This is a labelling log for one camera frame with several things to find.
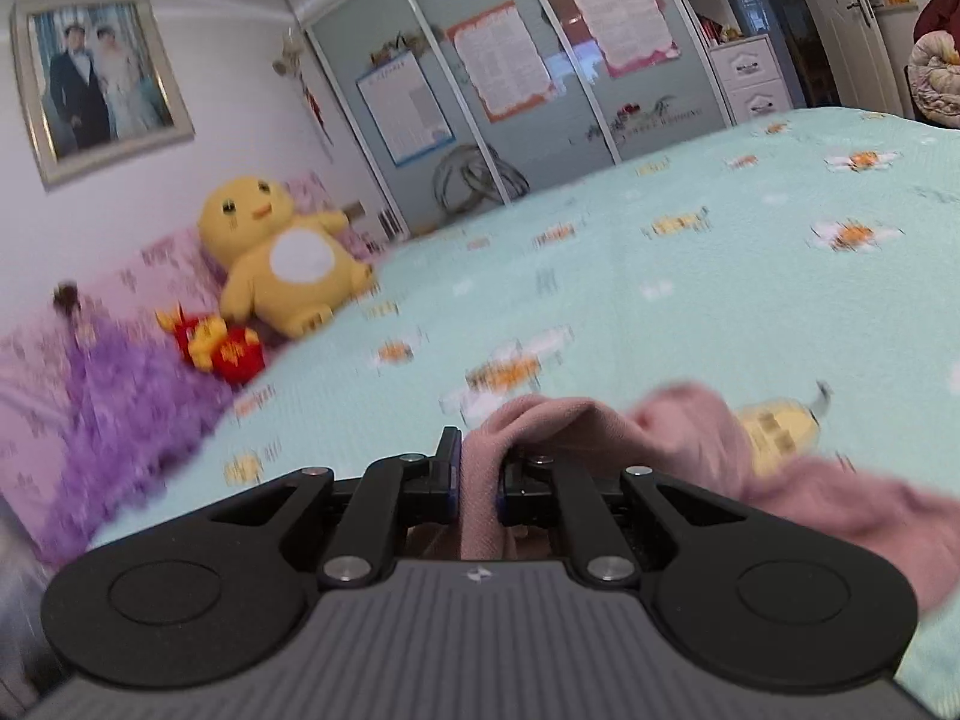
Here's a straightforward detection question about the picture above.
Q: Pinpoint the pink sweatshirt with red print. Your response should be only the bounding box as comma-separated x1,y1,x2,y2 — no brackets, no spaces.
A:
409,382,960,616

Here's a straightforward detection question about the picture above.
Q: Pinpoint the mint bee-print quilted bedspread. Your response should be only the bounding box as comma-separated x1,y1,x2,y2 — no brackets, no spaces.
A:
90,106,960,698

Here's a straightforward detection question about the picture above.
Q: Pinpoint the blue bordered paper poster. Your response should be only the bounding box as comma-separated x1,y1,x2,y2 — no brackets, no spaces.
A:
355,51,456,166

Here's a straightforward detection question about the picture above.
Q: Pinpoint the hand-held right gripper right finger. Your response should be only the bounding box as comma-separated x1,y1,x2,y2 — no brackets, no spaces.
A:
495,456,751,592

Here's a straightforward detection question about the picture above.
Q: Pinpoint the framed wedding photo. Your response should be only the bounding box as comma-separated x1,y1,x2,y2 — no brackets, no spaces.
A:
9,0,196,192

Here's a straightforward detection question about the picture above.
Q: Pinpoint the wall lamp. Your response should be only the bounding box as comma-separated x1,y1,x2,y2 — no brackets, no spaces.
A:
271,26,305,80

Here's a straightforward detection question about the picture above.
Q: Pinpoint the pile of bedding and clothes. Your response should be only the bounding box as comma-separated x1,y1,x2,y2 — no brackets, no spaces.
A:
904,0,960,128

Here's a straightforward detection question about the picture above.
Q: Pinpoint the wardrobe with sliding glass doors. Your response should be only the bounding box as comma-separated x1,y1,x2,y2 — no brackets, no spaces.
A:
279,0,732,241

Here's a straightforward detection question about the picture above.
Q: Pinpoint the yellow plush toy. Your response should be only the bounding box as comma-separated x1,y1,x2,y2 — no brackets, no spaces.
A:
197,176,376,340

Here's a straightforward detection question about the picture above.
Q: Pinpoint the white door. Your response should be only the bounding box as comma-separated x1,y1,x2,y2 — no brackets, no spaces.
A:
780,0,905,117

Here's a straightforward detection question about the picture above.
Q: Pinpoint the white drawer cabinet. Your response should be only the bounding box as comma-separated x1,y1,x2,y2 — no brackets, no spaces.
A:
705,34,792,123

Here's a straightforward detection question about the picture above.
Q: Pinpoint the red hanging ornament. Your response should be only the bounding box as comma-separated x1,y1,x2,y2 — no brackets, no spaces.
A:
300,75,335,158

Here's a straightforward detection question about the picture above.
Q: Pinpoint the purple ruffled pillow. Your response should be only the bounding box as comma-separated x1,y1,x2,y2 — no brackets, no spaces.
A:
45,281,233,571

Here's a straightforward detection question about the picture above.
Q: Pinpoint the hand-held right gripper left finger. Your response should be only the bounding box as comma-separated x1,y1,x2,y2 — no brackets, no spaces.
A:
206,426,462,592

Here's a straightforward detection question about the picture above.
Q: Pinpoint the red plush toy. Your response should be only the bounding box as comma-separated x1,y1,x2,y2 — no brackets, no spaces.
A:
156,304,267,389

